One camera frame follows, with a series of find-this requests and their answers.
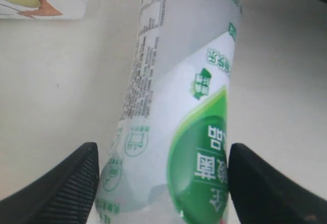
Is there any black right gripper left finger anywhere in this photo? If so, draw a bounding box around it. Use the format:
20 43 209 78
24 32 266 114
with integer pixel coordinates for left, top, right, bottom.
1 142 100 223

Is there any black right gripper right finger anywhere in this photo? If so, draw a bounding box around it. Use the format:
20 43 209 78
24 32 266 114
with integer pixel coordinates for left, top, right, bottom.
227 143 326 223

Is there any white green label yogurt bottle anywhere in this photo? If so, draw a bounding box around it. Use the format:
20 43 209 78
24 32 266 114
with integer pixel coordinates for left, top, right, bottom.
95 0 242 223

